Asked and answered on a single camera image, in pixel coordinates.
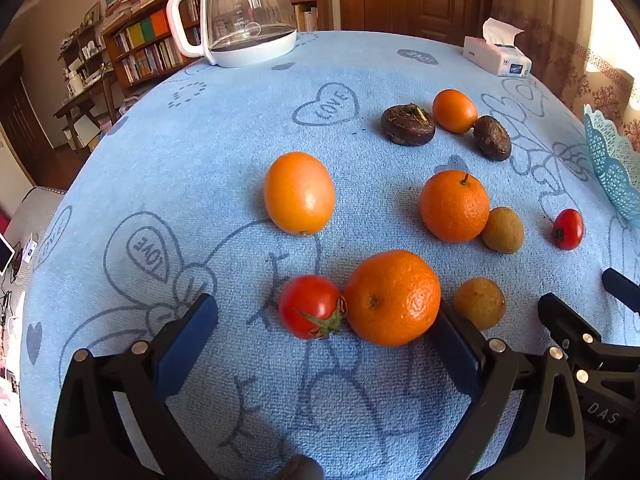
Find dark wooden door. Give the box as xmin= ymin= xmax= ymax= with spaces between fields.
xmin=0 ymin=47 xmax=57 ymax=196

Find water chestnut with stem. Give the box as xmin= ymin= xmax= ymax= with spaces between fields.
xmin=380 ymin=103 xmax=436 ymax=147

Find small brown round object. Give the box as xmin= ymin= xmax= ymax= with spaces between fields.
xmin=276 ymin=455 xmax=325 ymax=480

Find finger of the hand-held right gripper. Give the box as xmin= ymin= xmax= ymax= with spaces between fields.
xmin=602 ymin=267 xmax=640 ymax=312
xmin=538 ymin=292 xmax=640 ymax=397

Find white tissue pack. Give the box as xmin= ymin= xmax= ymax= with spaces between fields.
xmin=462 ymin=17 xmax=533 ymax=79

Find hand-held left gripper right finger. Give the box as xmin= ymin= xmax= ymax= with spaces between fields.
xmin=420 ymin=299 xmax=586 ymax=480

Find red tomato with calyx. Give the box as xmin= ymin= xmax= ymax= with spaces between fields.
xmin=278 ymin=275 xmax=348 ymax=341

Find mandarin with stem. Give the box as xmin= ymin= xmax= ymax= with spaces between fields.
xmin=419 ymin=170 xmax=491 ymax=244

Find large smooth orange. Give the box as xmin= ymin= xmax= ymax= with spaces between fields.
xmin=263 ymin=151 xmax=336 ymax=236

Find beige patterned curtain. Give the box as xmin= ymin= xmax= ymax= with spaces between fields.
xmin=490 ymin=4 xmax=640 ymax=138

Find wooden side desk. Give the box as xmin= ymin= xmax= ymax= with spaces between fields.
xmin=53 ymin=71 xmax=122 ymax=153

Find large mandarin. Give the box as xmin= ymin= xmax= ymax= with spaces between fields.
xmin=343 ymin=249 xmax=442 ymax=347

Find dark brown water chestnut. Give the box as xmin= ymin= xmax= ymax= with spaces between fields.
xmin=473 ymin=115 xmax=513 ymax=162

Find light blue plastic basket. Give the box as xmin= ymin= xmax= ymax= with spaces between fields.
xmin=583 ymin=104 xmax=640 ymax=226

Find small cherry tomato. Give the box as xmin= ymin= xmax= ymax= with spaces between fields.
xmin=551 ymin=208 xmax=585 ymax=251

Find brown longan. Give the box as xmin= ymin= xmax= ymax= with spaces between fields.
xmin=453 ymin=278 xmax=507 ymax=331
xmin=481 ymin=206 xmax=525 ymax=253

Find small smooth orange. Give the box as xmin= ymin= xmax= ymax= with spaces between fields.
xmin=432 ymin=89 xmax=479 ymax=134

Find glass kettle with white handle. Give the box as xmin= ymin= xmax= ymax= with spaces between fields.
xmin=166 ymin=0 xmax=299 ymax=69

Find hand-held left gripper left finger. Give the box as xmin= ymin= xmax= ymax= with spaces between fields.
xmin=52 ymin=293 xmax=219 ymax=480

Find white tablet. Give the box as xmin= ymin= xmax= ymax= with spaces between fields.
xmin=0 ymin=232 xmax=16 ymax=276

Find wooden bookshelf with books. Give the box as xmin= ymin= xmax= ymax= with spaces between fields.
xmin=101 ymin=0 xmax=322 ymax=97

